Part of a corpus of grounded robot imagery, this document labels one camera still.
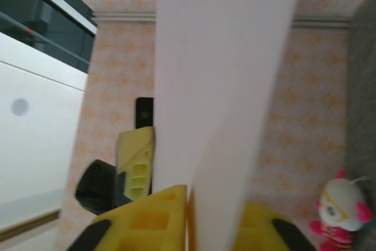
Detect pink white plush toy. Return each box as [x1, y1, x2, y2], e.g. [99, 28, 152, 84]
[308, 170, 372, 251]

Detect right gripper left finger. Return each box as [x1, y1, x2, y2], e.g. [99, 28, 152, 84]
[67, 185, 197, 251]

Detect white paper sheet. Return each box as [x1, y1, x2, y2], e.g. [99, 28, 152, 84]
[152, 0, 308, 251]

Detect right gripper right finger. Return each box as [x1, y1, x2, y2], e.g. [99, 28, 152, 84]
[233, 200, 318, 251]

